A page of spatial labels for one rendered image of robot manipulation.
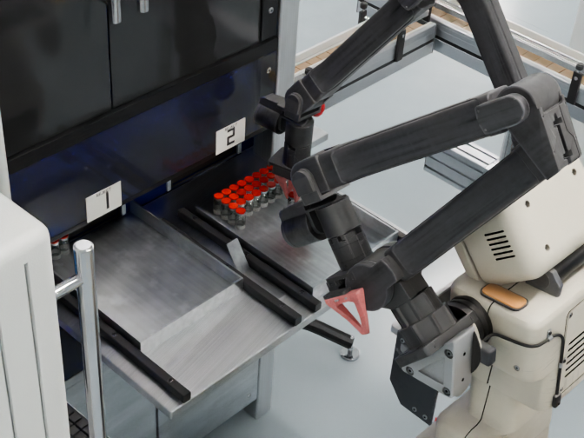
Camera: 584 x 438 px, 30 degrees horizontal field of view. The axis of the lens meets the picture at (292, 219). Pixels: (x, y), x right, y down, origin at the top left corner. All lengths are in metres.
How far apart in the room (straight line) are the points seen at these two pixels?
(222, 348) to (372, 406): 1.17
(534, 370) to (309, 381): 1.56
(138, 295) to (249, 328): 0.23
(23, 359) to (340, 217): 0.56
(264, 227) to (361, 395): 0.99
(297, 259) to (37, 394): 0.95
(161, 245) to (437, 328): 0.80
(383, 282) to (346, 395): 1.57
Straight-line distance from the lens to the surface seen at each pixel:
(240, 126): 2.34
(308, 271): 2.21
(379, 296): 1.63
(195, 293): 2.15
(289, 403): 3.14
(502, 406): 1.90
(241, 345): 2.05
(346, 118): 4.28
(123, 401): 2.57
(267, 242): 2.27
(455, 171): 3.22
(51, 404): 1.43
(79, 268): 1.35
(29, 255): 1.26
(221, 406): 2.90
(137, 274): 2.19
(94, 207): 2.14
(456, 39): 3.01
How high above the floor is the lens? 2.34
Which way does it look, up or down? 39 degrees down
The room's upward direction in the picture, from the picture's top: 4 degrees clockwise
